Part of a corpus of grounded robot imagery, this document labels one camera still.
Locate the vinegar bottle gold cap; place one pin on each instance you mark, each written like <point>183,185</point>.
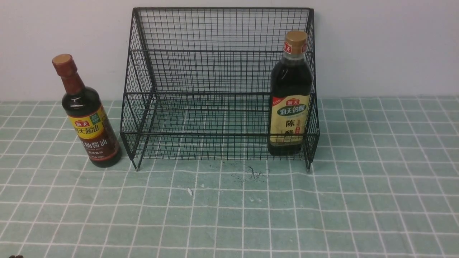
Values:
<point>290,88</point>

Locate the soy sauce bottle red cap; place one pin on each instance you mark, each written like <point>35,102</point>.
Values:
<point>87,115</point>

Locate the green checkered tablecloth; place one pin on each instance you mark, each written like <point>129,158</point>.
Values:
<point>383,184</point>

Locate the black wire mesh shelf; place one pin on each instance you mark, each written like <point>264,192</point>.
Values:
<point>197,82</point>

